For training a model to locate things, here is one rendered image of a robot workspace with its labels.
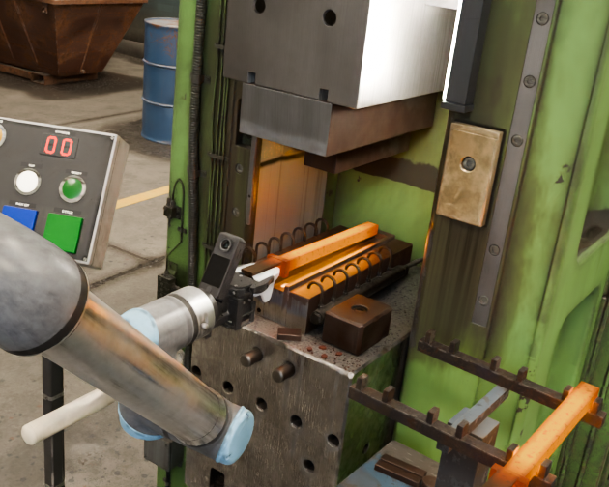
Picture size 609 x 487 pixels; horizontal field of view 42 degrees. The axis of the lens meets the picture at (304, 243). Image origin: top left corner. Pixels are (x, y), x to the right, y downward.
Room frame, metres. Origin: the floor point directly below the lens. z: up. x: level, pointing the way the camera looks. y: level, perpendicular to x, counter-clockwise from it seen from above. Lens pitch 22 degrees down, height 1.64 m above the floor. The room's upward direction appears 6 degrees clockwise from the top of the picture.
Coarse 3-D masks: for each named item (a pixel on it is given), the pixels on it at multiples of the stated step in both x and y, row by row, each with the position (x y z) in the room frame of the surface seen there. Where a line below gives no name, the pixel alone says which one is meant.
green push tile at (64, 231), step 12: (48, 216) 1.51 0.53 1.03; (60, 216) 1.51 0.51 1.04; (72, 216) 1.51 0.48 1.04; (48, 228) 1.50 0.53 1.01; (60, 228) 1.50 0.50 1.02; (72, 228) 1.50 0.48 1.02; (48, 240) 1.49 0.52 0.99; (60, 240) 1.49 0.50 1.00; (72, 240) 1.49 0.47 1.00; (72, 252) 1.47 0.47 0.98
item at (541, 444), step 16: (576, 400) 1.02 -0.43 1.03; (592, 400) 1.04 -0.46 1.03; (560, 416) 0.97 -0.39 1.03; (576, 416) 0.98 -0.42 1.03; (544, 432) 0.93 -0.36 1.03; (560, 432) 0.93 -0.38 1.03; (528, 448) 0.88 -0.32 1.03; (544, 448) 0.89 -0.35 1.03; (496, 464) 0.83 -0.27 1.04; (512, 464) 0.84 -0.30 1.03; (528, 464) 0.85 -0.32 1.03; (496, 480) 0.79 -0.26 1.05; (512, 480) 0.80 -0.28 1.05; (528, 480) 0.81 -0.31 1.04
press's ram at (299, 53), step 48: (240, 0) 1.47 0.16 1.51; (288, 0) 1.41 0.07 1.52; (336, 0) 1.36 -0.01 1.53; (384, 0) 1.36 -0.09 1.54; (432, 0) 1.48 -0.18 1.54; (240, 48) 1.47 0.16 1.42; (288, 48) 1.41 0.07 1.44; (336, 48) 1.35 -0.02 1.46; (384, 48) 1.38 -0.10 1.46; (432, 48) 1.54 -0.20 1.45; (336, 96) 1.35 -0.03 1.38; (384, 96) 1.40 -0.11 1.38
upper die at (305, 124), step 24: (264, 96) 1.43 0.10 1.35; (288, 96) 1.40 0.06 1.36; (432, 96) 1.68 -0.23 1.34; (240, 120) 1.46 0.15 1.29; (264, 120) 1.43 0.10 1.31; (288, 120) 1.40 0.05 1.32; (312, 120) 1.37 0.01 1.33; (336, 120) 1.37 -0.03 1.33; (360, 120) 1.44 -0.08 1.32; (384, 120) 1.52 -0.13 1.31; (408, 120) 1.60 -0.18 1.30; (432, 120) 1.70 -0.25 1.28; (288, 144) 1.40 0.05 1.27; (312, 144) 1.37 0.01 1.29; (336, 144) 1.38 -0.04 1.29; (360, 144) 1.45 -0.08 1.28
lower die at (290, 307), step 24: (312, 240) 1.69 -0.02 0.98; (384, 240) 1.69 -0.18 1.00; (336, 264) 1.52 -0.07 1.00; (360, 264) 1.55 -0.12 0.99; (384, 264) 1.59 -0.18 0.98; (288, 288) 1.38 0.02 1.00; (312, 288) 1.40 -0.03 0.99; (336, 288) 1.43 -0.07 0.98; (264, 312) 1.41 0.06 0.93; (288, 312) 1.38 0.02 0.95
